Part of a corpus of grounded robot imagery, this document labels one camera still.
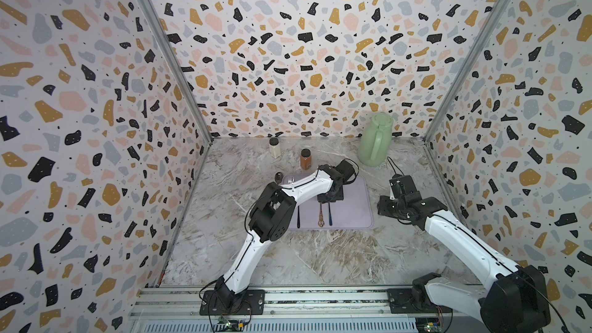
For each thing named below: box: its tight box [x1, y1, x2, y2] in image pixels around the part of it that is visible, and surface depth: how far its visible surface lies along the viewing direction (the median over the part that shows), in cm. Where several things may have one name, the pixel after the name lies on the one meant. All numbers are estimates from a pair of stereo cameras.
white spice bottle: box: [269, 137, 282, 159], surface depth 114 cm
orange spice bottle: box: [300, 148, 312, 171], surface depth 107 cm
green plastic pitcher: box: [357, 112, 394, 167], surface depth 97 cm
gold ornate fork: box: [317, 202, 326, 229], surface depth 94 cm
